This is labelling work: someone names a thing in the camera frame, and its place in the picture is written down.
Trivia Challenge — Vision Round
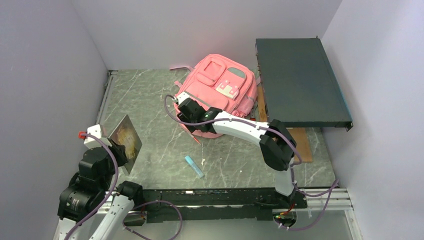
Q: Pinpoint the aluminium frame rail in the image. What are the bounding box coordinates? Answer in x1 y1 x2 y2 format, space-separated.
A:
52 188 364 240

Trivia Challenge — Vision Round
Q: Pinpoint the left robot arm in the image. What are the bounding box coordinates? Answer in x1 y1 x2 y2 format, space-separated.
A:
56 139 144 240

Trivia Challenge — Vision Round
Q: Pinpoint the pink student backpack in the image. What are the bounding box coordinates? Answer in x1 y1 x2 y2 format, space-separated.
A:
175 54 257 138

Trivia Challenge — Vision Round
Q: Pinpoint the shiny gold foil book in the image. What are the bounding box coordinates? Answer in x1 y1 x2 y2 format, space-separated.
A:
108 114 143 176

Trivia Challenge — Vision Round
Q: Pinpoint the red handled wrench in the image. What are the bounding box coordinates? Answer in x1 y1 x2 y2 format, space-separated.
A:
249 103 259 121

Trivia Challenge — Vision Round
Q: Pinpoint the light blue eraser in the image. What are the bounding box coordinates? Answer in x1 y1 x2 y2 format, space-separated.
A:
184 155 205 179

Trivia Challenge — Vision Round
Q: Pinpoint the dark green metal box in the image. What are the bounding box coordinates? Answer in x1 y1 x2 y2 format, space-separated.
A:
255 37 354 131

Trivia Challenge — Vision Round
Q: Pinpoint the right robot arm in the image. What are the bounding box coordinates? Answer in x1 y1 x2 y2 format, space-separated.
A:
174 94 297 208

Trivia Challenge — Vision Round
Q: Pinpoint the wooden board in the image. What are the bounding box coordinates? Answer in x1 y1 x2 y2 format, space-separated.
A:
256 85 313 163

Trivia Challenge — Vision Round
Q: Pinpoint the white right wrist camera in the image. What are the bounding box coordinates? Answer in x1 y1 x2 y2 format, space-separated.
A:
174 91 191 106

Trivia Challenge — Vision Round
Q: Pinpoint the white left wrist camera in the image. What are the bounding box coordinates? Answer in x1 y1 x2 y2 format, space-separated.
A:
78 124 112 149

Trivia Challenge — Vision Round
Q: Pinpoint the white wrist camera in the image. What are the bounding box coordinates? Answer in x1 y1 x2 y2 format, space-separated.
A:
78 124 112 149
174 91 191 106

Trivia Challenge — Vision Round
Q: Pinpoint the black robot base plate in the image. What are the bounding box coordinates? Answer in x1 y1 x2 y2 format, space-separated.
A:
130 187 308 226

